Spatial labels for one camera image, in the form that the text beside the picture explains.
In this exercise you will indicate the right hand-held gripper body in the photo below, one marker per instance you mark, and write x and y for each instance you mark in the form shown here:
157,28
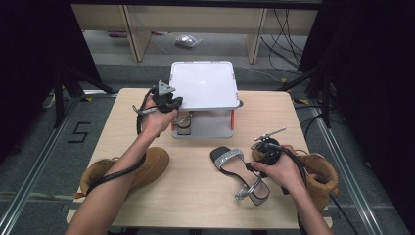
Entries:
269,151

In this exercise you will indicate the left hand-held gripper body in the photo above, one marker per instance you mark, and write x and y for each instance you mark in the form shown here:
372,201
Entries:
166,103

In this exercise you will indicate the grey two-tier shoe rack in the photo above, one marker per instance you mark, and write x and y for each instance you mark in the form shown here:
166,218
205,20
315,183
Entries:
205,84

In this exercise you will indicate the tan suede boot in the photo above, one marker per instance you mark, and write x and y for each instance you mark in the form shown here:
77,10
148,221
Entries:
153,160
319,182

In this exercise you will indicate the person's left hand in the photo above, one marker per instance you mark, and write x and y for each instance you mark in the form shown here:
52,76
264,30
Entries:
155,122

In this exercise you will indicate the person's right hand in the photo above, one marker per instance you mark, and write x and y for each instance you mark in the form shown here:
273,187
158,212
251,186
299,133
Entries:
287,173

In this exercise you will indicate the clear plastic bag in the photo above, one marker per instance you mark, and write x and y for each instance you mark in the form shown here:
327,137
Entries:
187,40

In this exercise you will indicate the black metal stand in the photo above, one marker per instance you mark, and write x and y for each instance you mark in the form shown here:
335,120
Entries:
58,98
326,107

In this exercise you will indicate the beige desk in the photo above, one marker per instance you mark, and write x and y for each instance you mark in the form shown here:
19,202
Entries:
195,18

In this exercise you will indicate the dark curtain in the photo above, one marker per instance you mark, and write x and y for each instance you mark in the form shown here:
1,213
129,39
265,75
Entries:
26,65
375,81

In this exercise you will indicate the aluminium floor rail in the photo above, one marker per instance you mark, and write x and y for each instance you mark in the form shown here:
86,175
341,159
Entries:
40,163
344,169
39,196

